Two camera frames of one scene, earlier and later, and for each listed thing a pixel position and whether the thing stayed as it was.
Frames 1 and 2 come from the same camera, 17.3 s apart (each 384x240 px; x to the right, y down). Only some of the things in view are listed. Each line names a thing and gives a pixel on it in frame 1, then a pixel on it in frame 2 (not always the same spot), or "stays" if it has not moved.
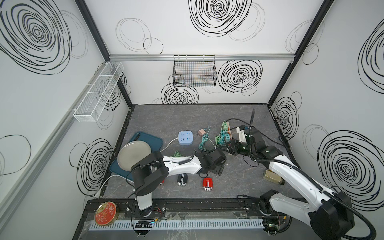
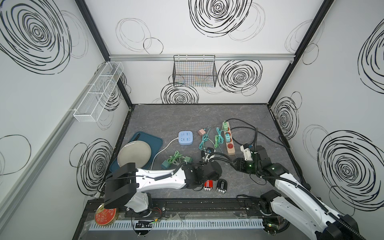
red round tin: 106,213 stays
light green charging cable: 177,154 stays
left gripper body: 218,169 to 217,177
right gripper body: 242,148 to 249,166
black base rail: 128,208 stays
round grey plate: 131,151 stays
